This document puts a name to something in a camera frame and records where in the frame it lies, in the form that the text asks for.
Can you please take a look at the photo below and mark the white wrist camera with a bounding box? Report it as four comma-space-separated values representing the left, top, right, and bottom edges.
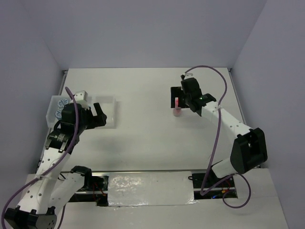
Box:
181, 73, 193, 80
73, 91, 90, 110

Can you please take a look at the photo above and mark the black metal base rail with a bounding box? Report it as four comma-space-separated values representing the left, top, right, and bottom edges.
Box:
69, 171, 237, 207

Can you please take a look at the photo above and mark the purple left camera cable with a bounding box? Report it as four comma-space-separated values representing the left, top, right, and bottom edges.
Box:
2, 86, 81, 229

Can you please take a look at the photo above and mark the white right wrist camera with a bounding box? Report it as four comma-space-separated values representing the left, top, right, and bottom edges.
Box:
181, 73, 193, 80

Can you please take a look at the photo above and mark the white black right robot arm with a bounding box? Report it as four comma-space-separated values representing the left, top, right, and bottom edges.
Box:
171, 77, 268, 187

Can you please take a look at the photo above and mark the silver tape sheet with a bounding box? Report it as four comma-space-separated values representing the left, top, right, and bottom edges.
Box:
108, 171, 195, 207

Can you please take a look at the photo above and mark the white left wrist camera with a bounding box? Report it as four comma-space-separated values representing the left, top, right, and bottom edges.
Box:
73, 91, 90, 110

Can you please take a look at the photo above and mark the clear plastic compartment tray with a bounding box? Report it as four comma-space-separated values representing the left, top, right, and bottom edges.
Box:
46, 94, 116, 129

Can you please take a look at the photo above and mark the pink glue stick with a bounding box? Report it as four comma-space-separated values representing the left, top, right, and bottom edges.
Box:
173, 97, 182, 116

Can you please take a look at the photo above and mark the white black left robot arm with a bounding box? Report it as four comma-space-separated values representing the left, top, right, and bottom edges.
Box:
1, 103, 107, 229

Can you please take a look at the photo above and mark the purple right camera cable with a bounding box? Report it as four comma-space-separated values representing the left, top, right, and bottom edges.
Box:
183, 65, 251, 208

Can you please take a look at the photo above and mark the purple camera cable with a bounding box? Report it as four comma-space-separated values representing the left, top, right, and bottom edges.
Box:
2, 86, 81, 229
183, 65, 251, 208

